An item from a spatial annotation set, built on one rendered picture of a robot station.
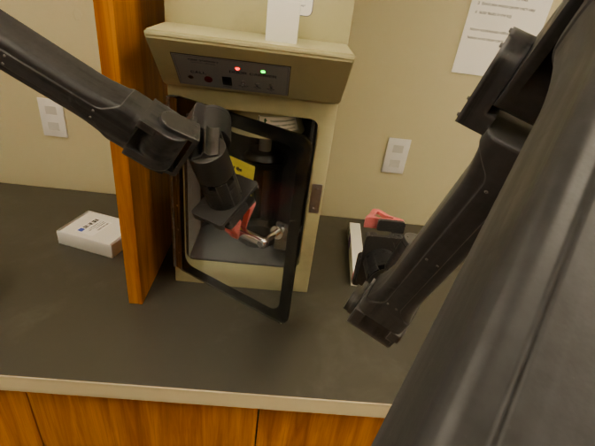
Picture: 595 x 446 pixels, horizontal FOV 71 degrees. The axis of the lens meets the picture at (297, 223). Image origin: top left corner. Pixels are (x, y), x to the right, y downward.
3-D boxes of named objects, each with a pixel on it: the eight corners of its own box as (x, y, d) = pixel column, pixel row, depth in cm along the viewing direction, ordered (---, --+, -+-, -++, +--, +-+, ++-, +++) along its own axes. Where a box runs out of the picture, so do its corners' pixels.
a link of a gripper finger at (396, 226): (396, 201, 77) (408, 226, 68) (388, 234, 80) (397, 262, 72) (359, 197, 76) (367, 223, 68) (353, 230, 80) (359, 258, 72)
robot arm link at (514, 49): (502, 45, 25) (680, 130, 23) (522, 12, 28) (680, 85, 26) (330, 319, 60) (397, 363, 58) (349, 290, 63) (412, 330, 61)
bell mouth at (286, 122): (229, 109, 98) (230, 85, 95) (304, 118, 99) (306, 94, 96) (217, 134, 83) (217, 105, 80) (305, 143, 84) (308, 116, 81)
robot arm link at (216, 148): (182, 160, 57) (223, 154, 56) (186, 128, 61) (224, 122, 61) (197, 194, 62) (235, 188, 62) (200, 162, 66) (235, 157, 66)
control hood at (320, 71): (166, 80, 76) (163, 20, 71) (339, 101, 78) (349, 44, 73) (146, 96, 66) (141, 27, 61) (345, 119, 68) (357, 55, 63)
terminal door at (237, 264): (179, 265, 97) (173, 93, 77) (288, 325, 85) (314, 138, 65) (176, 267, 97) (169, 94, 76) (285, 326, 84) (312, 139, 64)
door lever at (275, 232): (241, 222, 79) (242, 210, 78) (282, 241, 76) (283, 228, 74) (222, 233, 75) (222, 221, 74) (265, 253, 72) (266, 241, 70)
